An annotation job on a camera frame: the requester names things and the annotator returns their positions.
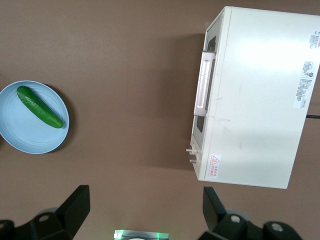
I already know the oven door with silver handle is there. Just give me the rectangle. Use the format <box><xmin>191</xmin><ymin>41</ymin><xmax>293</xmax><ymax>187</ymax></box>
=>
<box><xmin>191</xmin><ymin>12</ymin><xmax>225</xmax><ymax>141</ymax></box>

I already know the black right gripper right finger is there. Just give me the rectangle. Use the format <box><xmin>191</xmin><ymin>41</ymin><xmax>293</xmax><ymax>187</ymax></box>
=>
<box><xmin>197</xmin><ymin>186</ymin><xmax>304</xmax><ymax>240</ymax></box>

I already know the white toaster oven body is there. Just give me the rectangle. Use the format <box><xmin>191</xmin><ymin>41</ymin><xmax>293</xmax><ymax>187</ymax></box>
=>
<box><xmin>191</xmin><ymin>6</ymin><xmax>320</xmax><ymax>190</ymax></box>

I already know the green cucumber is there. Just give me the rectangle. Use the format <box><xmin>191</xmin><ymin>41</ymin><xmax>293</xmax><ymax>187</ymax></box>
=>
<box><xmin>16</xmin><ymin>85</ymin><xmax>65</xmax><ymax>130</ymax></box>

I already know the light blue plate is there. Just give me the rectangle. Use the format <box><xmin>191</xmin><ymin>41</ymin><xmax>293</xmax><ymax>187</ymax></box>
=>
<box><xmin>0</xmin><ymin>79</ymin><xmax>71</xmax><ymax>155</ymax></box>

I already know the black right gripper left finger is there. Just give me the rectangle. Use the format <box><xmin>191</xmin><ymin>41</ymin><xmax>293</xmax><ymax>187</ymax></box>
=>
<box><xmin>0</xmin><ymin>184</ymin><xmax>91</xmax><ymax>240</ymax></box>

